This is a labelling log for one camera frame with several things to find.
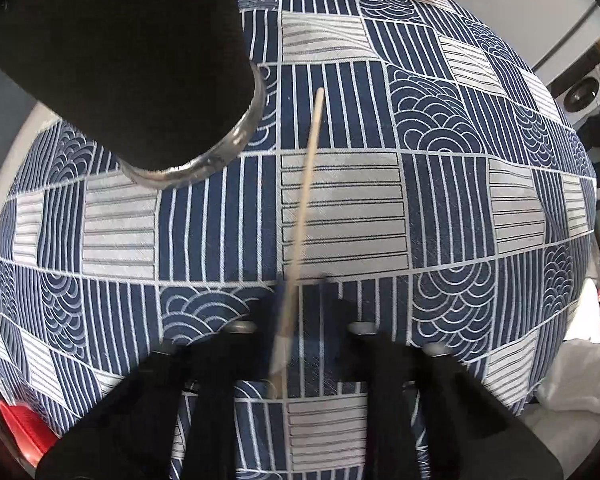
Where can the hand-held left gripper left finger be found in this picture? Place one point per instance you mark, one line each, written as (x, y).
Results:
(280, 310)

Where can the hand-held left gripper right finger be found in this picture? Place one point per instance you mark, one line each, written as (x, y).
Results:
(345, 350)

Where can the wooden chopstick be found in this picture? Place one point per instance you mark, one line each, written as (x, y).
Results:
(307, 175)

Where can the black cylindrical utensil holder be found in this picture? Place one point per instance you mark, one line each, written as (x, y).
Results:
(130, 60)

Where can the blue patterned tablecloth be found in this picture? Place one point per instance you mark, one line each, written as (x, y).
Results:
(430, 210)

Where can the person's white garment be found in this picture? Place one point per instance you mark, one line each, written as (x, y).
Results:
(580, 380)

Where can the red bowl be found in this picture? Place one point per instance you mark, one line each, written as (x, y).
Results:
(22, 422)

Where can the white washing machine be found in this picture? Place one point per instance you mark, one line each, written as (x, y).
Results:
(582, 91)

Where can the grey backdrop board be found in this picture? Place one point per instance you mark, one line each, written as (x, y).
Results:
(0, 90)

